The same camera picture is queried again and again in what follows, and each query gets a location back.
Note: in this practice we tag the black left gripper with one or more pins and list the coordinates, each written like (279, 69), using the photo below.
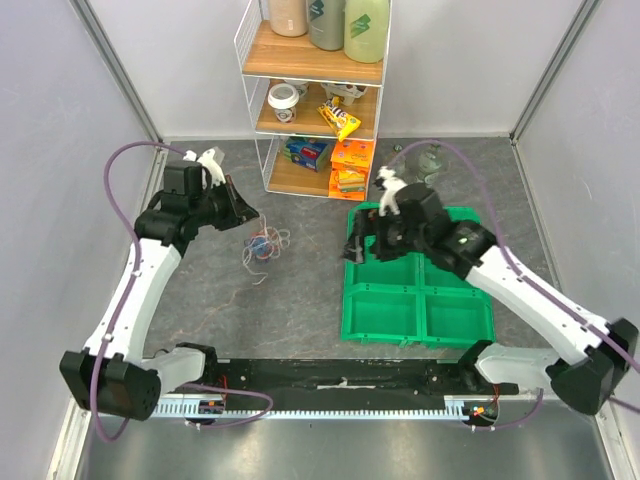
(238, 210)

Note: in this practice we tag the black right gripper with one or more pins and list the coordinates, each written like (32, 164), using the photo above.
(378, 235)

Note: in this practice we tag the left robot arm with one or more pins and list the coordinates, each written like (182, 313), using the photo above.
(110, 373)

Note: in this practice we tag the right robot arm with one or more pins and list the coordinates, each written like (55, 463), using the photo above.
(587, 356)

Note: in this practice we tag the green compartment bin tray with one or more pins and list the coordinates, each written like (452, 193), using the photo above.
(409, 301)

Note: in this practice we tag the orange sponge package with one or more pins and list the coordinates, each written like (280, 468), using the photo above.
(351, 162)

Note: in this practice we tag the right glass bottle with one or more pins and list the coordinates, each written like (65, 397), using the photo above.
(424, 164)

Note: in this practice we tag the white paper coffee cup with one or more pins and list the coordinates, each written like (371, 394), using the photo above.
(283, 99)

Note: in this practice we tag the yellow candy bag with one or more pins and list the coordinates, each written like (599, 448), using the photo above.
(342, 123)

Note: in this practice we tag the white yogurt cup pack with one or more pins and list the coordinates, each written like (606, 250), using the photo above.
(348, 93)

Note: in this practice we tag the beige bottle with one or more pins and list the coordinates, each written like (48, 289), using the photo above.
(288, 17)

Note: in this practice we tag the grey green bottle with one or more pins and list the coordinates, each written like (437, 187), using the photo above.
(327, 23)

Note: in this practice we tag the light green bottle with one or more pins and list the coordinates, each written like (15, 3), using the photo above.
(366, 29)

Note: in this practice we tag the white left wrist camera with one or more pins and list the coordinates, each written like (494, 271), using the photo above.
(210, 160)

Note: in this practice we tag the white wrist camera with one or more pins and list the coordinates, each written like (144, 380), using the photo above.
(389, 184)
(210, 160)

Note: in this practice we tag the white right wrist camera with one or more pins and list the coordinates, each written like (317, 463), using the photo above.
(389, 184)

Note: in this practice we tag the white wire wooden shelf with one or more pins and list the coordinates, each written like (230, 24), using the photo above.
(267, 59)

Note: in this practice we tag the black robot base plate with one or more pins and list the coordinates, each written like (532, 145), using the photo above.
(422, 375)

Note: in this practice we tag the white slotted cable duct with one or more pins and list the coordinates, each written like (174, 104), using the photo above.
(192, 406)

